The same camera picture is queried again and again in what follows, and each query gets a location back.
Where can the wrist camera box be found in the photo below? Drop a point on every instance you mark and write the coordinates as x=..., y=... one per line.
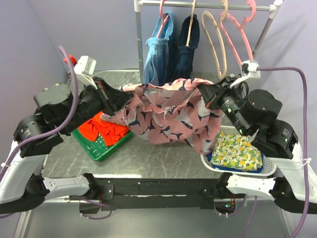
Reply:
x=84, y=70
x=249, y=73

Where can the light blue hanging shorts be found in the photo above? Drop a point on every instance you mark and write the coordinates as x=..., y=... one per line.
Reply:
x=161, y=56

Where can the white metal clothes rack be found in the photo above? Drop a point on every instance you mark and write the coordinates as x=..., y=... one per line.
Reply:
x=215, y=32

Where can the beige hanger with navy shorts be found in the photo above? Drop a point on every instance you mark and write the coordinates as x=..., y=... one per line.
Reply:
x=190, y=23

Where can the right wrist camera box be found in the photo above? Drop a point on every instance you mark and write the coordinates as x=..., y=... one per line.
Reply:
x=249, y=73

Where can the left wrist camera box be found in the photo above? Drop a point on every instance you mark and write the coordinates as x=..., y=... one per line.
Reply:
x=84, y=70

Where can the pink shark print shorts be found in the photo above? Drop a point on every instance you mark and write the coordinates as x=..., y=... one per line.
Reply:
x=168, y=113

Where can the orange cloth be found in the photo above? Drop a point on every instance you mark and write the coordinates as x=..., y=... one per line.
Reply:
x=110, y=132

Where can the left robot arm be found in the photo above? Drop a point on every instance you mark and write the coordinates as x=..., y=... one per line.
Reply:
x=60, y=110

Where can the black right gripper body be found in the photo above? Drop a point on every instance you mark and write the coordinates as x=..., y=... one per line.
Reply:
x=229, y=99

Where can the navy blue hanging shorts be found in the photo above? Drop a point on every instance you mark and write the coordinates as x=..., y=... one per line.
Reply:
x=185, y=55

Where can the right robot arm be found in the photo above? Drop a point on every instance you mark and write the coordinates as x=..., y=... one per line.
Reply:
x=256, y=116

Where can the blue folded cloth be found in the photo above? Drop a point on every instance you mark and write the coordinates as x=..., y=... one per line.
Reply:
x=232, y=169

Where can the pink hanger with blue shorts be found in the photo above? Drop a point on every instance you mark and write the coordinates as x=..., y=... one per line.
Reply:
x=164, y=18

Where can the white perforated plastic basket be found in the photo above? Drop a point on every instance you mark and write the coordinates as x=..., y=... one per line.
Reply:
x=269, y=166

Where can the green plastic tray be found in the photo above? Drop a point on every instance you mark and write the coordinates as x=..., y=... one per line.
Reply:
x=97, y=150

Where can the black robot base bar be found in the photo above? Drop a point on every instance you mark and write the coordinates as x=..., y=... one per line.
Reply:
x=139, y=193

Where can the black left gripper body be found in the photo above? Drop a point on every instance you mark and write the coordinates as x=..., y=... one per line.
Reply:
x=90, y=104

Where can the lemon print folded cloth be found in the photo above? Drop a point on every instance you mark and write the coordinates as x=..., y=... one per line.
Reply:
x=235, y=152

